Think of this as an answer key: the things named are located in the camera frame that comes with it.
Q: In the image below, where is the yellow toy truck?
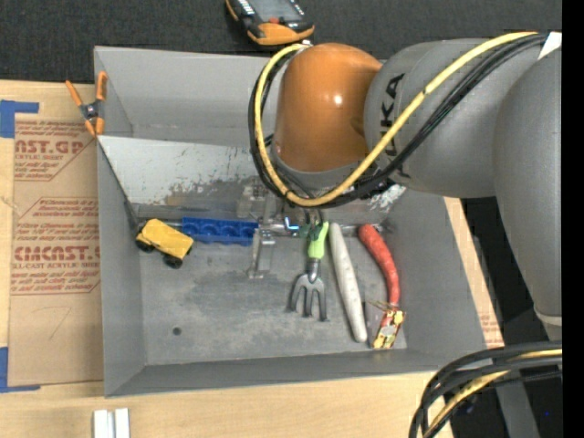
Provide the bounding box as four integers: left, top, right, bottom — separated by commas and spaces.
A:
134, 218, 195, 270

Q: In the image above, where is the grey metal bin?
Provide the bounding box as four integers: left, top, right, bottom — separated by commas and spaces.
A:
93, 46, 506, 398

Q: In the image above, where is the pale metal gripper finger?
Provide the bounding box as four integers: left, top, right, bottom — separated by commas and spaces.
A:
259, 228, 277, 276
246, 235, 263, 279

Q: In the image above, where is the brown cardboard board, red print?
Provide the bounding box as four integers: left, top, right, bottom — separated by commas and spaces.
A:
0, 78, 506, 391

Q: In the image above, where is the long white toy vegetable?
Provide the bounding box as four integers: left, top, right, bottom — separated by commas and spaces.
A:
328, 222, 370, 344

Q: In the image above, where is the green-handled small garden fork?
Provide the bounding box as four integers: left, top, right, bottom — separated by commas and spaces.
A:
286, 220, 331, 323

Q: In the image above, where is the yellow and red packet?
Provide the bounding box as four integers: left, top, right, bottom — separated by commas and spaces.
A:
367, 300, 407, 350

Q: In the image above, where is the red-orange toy chili pepper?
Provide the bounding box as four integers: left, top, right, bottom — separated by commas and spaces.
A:
357, 224, 402, 310

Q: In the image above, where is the blue toy building brick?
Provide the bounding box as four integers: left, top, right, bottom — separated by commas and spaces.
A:
181, 216, 260, 246

